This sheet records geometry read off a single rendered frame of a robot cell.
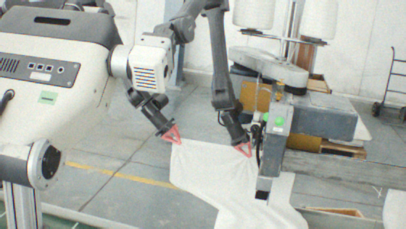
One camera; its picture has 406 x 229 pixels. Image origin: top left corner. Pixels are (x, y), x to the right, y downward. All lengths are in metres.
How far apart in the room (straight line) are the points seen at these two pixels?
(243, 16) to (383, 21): 5.23
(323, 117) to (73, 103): 0.77
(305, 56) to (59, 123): 1.12
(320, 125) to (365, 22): 5.31
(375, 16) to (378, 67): 0.84
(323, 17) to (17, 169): 1.14
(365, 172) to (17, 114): 1.21
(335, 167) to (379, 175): 0.18
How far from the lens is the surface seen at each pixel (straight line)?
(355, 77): 6.61
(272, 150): 1.28
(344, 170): 1.51
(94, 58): 1.00
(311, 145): 1.60
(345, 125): 1.27
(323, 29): 1.48
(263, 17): 1.47
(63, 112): 0.96
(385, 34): 6.61
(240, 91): 1.63
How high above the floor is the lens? 1.66
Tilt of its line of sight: 18 degrees down
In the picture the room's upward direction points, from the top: 6 degrees clockwise
